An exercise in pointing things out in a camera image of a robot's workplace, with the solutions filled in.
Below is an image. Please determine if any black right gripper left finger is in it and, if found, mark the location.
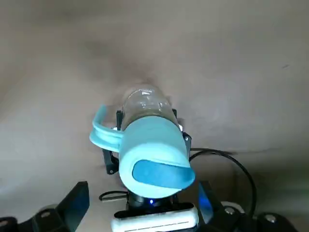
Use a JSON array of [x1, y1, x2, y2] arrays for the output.
[[0, 180, 90, 232]]

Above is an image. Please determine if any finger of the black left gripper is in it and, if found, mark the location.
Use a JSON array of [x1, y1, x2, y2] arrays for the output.
[[172, 108, 193, 160], [102, 110, 124, 175]]

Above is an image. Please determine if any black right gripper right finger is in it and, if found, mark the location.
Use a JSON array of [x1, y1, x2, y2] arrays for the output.
[[197, 180, 309, 232]]

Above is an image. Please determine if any clear glass jar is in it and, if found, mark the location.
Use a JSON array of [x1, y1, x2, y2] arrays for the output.
[[120, 88, 181, 136]]

